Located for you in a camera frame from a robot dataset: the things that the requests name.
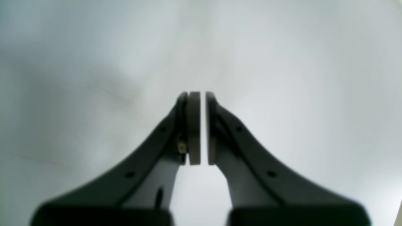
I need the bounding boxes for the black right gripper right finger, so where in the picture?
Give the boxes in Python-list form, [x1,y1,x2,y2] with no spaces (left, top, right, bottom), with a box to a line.
[206,92,371,226]

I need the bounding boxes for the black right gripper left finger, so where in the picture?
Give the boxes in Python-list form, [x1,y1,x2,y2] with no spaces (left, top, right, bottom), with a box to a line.
[31,92,201,226]

